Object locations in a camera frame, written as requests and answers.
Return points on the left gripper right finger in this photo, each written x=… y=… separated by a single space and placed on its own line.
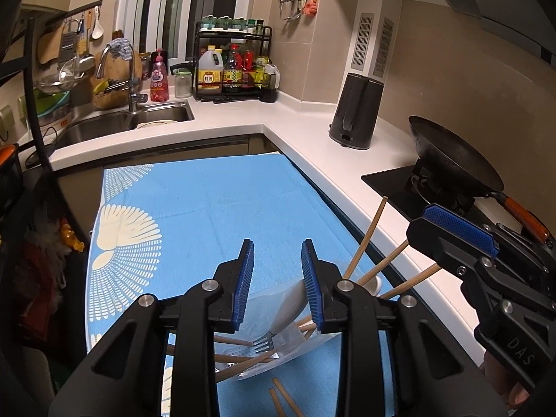
x=431 y=374

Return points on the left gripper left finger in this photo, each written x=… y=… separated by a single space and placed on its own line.
x=123 y=374

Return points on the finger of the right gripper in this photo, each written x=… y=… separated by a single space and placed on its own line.
x=460 y=225

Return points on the wooden chopstick from spoon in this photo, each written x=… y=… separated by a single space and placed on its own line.
x=227 y=340
x=239 y=368
x=383 y=263
x=408 y=284

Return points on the white handled fork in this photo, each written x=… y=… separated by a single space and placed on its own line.
x=282 y=343

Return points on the clear plastic utensil holder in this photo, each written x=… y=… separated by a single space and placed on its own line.
x=317 y=355

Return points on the chrome kitchen faucet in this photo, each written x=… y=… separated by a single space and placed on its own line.
x=120 y=47

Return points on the black wok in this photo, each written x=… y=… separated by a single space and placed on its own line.
x=440 y=149

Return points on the black gas stove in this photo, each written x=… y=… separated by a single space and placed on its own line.
x=410 y=189

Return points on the blue patterned table mat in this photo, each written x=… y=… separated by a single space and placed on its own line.
x=162 y=228

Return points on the black electric kettle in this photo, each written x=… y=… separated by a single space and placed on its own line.
x=357 y=112

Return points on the stainless steel sink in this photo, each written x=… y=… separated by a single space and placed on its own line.
x=121 y=121

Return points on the pink dish soap bottle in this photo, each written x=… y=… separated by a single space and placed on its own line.
x=159 y=88

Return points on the black spice rack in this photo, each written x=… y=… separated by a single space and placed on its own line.
x=248 y=71

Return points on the glass jar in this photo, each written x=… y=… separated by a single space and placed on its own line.
x=182 y=83

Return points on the wooden cutting board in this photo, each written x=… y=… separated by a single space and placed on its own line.
x=115 y=70

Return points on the yellow oil jug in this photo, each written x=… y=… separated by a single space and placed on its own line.
x=210 y=71

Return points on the black shelving unit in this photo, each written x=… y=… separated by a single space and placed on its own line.
x=24 y=65

